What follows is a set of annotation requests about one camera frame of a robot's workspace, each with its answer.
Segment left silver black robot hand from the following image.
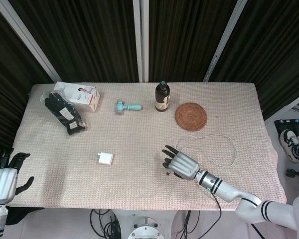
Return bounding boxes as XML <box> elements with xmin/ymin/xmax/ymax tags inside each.
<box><xmin>0</xmin><ymin>148</ymin><xmax>35</xmax><ymax>205</ymax></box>

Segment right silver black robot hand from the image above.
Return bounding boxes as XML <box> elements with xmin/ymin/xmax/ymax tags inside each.
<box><xmin>161</xmin><ymin>145</ymin><xmax>200</xmax><ymax>180</ymax></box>

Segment white USB charging cable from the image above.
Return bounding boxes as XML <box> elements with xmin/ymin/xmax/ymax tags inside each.
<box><xmin>175</xmin><ymin>134</ymin><xmax>237</xmax><ymax>167</ymax></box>

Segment white charger adapter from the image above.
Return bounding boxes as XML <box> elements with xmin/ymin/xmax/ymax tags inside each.
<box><xmin>97</xmin><ymin>152</ymin><xmax>114</xmax><ymax>166</ymax></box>

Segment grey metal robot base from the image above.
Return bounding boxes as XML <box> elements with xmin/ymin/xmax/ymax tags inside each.
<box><xmin>127</xmin><ymin>216</ymin><xmax>165</xmax><ymax>239</ymax></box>

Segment pink waffle tablecloth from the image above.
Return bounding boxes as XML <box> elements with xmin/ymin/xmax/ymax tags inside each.
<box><xmin>6</xmin><ymin>82</ymin><xmax>287</xmax><ymax>212</ymax></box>

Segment round woven rattan coaster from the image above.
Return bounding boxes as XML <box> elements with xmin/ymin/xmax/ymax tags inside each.
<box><xmin>174</xmin><ymin>103</ymin><xmax>208</xmax><ymax>131</ymax></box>

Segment brown glass bottle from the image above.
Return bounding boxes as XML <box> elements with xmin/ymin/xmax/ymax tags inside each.
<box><xmin>154</xmin><ymin>80</ymin><xmax>171</xmax><ymax>113</ymax></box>

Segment teal handheld massager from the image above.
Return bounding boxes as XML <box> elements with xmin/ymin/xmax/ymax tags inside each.
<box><xmin>115</xmin><ymin>99</ymin><xmax>143</xmax><ymax>116</ymax></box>

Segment black gloves in plastic bag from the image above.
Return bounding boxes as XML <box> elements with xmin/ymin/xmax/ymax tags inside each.
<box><xmin>38</xmin><ymin>90</ymin><xmax>89</xmax><ymax>136</ymax></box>

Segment white black sneaker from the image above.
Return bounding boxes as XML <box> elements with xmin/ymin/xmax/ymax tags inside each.
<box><xmin>279</xmin><ymin>128</ymin><xmax>299</xmax><ymax>164</ymax></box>

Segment black chair caster leg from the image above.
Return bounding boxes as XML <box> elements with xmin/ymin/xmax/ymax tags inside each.
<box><xmin>286</xmin><ymin>168</ymin><xmax>299</xmax><ymax>186</ymax></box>

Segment black device with screen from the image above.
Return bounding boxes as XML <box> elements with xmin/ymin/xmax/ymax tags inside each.
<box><xmin>274</xmin><ymin>119</ymin><xmax>299</xmax><ymax>137</ymax></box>

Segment white red product box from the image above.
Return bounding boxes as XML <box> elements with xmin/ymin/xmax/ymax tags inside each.
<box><xmin>53</xmin><ymin>81</ymin><xmax>101</xmax><ymax>113</ymax></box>

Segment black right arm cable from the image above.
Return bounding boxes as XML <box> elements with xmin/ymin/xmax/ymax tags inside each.
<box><xmin>209</xmin><ymin>189</ymin><xmax>222</xmax><ymax>239</ymax></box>

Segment white partition post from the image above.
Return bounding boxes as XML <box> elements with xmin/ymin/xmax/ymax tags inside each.
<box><xmin>203</xmin><ymin>0</ymin><xmax>247</xmax><ymax>83</ymax></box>
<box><xmin>0</xmin><ymin>0</ymin><xmax>63</xmax><ymax>84</ymax></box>
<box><xmin>133</xmin><ymin>0</ymin><xmax>150</xmax><ymax>83</ymax></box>

